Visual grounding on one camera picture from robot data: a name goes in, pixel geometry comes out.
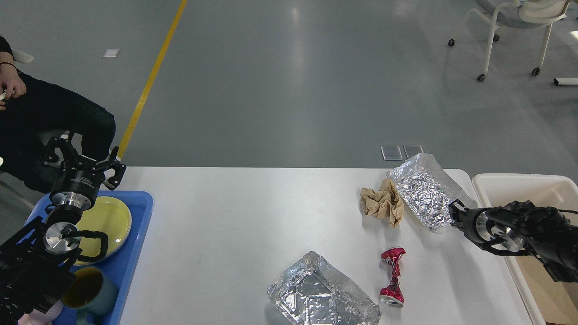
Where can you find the floor socket plate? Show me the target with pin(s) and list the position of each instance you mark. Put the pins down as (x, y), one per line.
(413, 150)
(392, 153)

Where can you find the white chair leg right edge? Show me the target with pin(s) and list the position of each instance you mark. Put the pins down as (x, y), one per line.
(559, 81)

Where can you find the foil tray front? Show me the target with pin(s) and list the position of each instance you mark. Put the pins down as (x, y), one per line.
(313, 292)

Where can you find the teal mug yellow inside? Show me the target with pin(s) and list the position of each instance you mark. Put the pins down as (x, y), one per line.
(92, 295)

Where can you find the yellow plastic plate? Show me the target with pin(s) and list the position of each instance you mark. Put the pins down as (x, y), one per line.
(110, 216)

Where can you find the pink mug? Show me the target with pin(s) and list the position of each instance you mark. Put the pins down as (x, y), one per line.
(39, 318)

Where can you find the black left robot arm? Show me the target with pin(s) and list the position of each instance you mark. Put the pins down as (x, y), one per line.
(36, 261)

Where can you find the foil sheet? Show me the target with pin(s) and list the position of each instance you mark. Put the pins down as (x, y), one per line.
(428, 191)

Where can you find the brown paper bag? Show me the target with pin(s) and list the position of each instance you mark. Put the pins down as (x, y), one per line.
(557, 301)

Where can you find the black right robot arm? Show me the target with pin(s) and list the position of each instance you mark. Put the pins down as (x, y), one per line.
(522, 229)

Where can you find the person's left hand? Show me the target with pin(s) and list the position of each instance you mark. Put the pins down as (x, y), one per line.
(11, 83)

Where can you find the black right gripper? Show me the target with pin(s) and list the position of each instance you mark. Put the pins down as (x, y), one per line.
(490, 229)

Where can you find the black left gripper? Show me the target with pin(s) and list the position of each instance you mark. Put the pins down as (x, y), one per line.
(76, 187)

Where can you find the beige plastic bin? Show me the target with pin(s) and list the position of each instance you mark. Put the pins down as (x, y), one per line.
(499, 189)

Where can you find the white office chair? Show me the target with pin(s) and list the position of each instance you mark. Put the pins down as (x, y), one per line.
(516, 15)

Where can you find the person in black clothes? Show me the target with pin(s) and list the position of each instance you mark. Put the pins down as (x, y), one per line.
(48, 107)

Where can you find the blue plastic tray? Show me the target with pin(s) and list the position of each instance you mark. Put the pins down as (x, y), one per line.
(120, 267)

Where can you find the crushed red can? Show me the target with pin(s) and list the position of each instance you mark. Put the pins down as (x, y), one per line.
(392, 295)

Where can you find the yellow floor tape line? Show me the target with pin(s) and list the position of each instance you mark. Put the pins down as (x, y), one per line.
(137, 112)

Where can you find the brown paper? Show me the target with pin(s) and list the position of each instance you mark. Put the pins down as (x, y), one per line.
(384, 204)

